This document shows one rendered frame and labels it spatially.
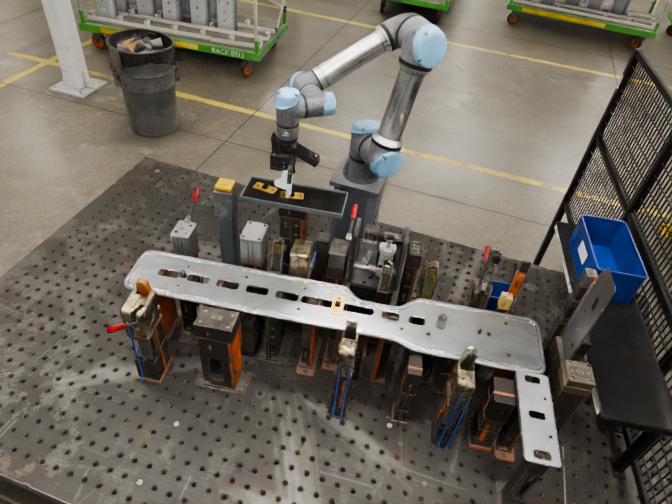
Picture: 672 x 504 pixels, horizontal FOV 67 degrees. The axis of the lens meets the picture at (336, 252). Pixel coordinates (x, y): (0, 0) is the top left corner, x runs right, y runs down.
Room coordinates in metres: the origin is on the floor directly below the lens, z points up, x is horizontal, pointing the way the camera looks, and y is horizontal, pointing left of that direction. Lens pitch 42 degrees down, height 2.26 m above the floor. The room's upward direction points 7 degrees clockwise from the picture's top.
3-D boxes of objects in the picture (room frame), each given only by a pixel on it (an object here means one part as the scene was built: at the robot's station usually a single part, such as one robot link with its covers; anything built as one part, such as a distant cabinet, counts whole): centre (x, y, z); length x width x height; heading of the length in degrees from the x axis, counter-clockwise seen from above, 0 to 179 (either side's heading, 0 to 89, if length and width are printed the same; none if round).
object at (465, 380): (0.88, -0.41, 0.87); 0.12 x 0.09 x 0.35; 174
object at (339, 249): (1.33, -0.01, 0.89); 0.13 x 0.11 x 0.38; 174
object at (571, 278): (1.24, -0.94, 1.02); 0.90 x 0.22 x 0.03; 174
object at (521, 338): (1.12, 0.00, 1.00); 1.38 x 0.22 x 0.02; 84
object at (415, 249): (1.32, -0.27, 0.91); 0.07 x 0.05 x 0.42; 174
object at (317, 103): (1.54, 0.12, 1.50); 0.11 x 0.11 x 0.08; 26
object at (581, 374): (0.93, -0.75, 0.88); 0.08 x 0.08 x 0.36; 84
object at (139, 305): (1.00, 0.58, 0.88); 0.15 x 0.11 x 0.36; 174
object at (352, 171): (1.77, -0.06, 1.15); 0.15 x 0.15 x 0.10
